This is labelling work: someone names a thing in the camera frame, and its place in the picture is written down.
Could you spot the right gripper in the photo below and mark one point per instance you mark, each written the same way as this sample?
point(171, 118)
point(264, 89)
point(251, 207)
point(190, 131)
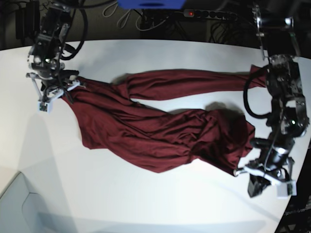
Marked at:
point(49, 84)

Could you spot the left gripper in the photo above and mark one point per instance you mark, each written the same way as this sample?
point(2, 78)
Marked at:
point(272, 157)

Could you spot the dark red t-shirt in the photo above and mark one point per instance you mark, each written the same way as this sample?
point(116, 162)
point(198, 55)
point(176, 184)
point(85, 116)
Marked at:
point(110, 116)

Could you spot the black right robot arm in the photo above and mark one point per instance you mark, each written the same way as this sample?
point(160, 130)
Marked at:
point(50, 47)

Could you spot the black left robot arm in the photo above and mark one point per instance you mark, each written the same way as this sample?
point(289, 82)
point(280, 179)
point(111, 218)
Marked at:
point(288, 120)

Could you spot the black box on floor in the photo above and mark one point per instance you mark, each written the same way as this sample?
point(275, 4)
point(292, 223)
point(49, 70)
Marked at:
point(27, 20)

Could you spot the blue box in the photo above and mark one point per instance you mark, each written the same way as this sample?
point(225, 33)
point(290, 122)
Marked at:
point(151, 4)

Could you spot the white bin at corner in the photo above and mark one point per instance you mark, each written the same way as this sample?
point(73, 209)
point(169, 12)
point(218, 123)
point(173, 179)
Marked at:
point(18, 213)

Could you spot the black power strip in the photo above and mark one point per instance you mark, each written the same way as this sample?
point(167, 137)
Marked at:
point(206, 14)

